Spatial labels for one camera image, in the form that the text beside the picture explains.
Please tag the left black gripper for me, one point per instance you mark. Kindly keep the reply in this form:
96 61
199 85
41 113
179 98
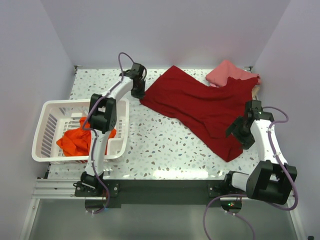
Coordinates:
141 93

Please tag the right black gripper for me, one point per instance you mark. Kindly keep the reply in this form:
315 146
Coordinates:
246 142

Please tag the dark red t-shirt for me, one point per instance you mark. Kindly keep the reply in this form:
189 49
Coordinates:
207 111

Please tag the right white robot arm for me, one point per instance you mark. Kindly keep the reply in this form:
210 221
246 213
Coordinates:
273 179

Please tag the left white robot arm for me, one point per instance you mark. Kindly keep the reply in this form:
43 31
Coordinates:
102 119

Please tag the folded beige t-shirt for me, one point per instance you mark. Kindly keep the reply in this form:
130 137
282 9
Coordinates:
255 91

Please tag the folded pink t-shirt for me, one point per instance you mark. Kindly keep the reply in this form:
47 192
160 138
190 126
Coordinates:
218 77

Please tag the orange t-shirt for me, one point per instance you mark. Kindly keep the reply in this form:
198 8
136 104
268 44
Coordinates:
76 142

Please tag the white plastic laundry basket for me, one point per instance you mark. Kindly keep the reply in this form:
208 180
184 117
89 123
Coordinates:
59 116

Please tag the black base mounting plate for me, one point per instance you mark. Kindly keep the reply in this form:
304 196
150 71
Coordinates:
152 192

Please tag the aluminium extrusion rail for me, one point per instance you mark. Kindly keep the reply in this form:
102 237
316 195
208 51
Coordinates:
55 189

